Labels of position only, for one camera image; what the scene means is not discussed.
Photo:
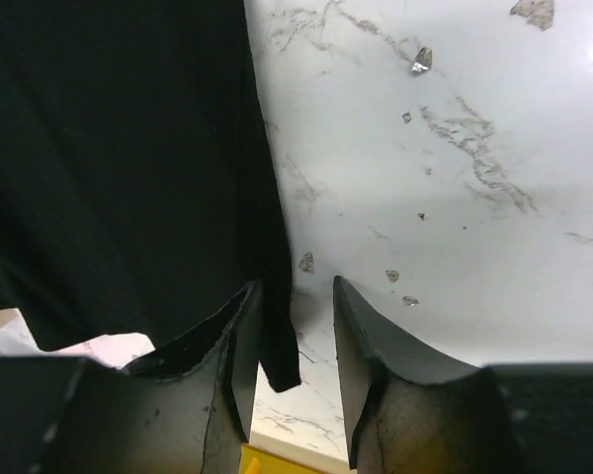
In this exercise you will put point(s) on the yellow plastic bin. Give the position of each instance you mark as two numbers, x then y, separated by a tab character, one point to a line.
256	459

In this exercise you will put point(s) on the black t-shirt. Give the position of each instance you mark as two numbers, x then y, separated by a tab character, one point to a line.
137	187

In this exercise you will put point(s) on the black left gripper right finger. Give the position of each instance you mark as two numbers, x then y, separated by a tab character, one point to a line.
409	408

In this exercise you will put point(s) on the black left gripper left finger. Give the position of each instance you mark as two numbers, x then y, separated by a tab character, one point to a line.
183	408

